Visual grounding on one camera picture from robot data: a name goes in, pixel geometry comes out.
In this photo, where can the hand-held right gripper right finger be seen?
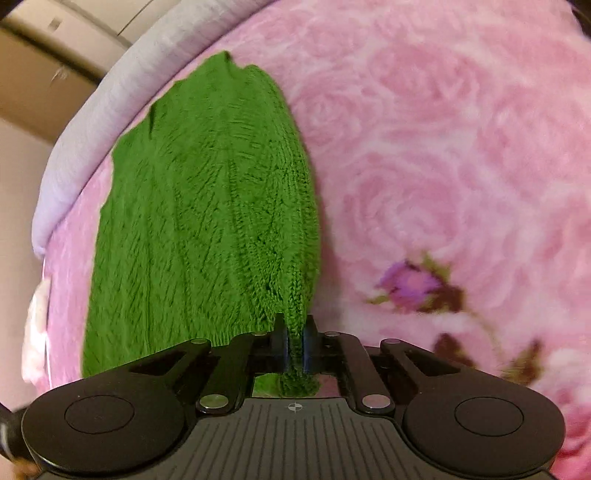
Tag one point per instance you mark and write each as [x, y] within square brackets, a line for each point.
[310, 345]

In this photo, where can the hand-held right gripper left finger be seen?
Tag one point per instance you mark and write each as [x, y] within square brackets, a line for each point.
[280, 344]

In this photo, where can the beige wardrobe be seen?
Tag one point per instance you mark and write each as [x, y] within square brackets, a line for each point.
[41, 74]

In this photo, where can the green knitted sweater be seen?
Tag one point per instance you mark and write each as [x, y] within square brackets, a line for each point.
[194, 207]

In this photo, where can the pink floral blanket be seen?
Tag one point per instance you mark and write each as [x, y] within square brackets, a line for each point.
[438, 161]

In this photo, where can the cream cloth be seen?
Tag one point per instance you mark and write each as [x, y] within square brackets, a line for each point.
[36, 323]

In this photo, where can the lavender ribbed quilt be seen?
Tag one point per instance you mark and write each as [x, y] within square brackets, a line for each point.
[92, 120]

